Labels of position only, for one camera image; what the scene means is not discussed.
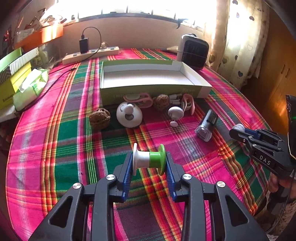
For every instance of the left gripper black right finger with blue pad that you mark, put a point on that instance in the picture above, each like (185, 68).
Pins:
(229, 219)

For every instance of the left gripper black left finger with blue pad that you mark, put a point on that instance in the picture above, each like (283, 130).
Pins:
(67, 220)

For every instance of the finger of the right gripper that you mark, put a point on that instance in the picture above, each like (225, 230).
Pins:
(251, 138)
(267, 135)

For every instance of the black clear cylinder bottle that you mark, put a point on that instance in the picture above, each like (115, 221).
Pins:
(207, 125)

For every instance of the green white spool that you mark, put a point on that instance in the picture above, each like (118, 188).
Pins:
(144, 159)

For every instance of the small white round gadget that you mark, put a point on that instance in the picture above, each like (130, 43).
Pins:
(175, 113)

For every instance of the brown walnut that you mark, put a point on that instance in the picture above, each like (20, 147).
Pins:
(161, 102)
(100, 119)

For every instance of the white oval timer gadget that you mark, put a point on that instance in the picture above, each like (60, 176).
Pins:
(129, 115)

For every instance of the pink clip with mint pad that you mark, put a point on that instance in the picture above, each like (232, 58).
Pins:
(142, 100)

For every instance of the wooden cabinet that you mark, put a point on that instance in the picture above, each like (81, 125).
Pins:
(277, 76)

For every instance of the plaid tablecloth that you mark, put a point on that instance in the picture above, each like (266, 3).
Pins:
(54, 145)

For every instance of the white black small heater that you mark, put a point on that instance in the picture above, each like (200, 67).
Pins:
(193, 51)

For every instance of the heart pattern curtain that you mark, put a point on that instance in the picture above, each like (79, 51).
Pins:
(236, 32)

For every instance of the white green cardboard box tray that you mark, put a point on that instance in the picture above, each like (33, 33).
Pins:
(121, 77)

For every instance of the green tissue pack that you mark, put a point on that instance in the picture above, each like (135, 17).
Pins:
(30, 88)

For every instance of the yellow green box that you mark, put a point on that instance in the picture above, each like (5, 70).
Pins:
(12, 84)

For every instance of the white power strip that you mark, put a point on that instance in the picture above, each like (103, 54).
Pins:
(95, 53)

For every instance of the striped green white box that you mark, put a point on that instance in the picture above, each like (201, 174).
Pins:
(14, 61)

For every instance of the black charger adapter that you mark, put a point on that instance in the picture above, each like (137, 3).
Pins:
(83, 44)

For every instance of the orange shelf box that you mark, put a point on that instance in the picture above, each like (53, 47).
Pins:
(40, 37)

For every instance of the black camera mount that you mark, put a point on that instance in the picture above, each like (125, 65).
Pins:
(291, 114)

